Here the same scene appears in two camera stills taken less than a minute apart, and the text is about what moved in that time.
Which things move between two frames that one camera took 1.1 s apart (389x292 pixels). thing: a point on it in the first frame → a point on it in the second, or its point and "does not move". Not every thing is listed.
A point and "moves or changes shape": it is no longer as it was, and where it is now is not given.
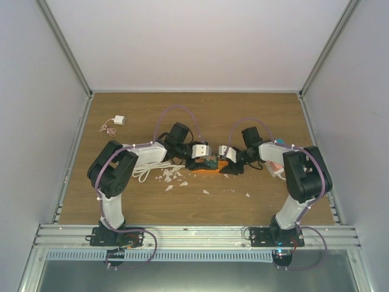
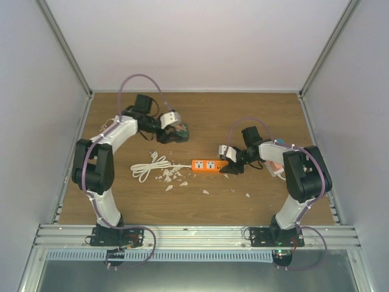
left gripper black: [193, 165] → [164, 137]
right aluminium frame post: [351, 8] does not move
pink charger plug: [274, 166] does not move
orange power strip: [222, 164] does not move
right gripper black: [233, 170] does not move
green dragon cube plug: [211, 163] moves or changes shape
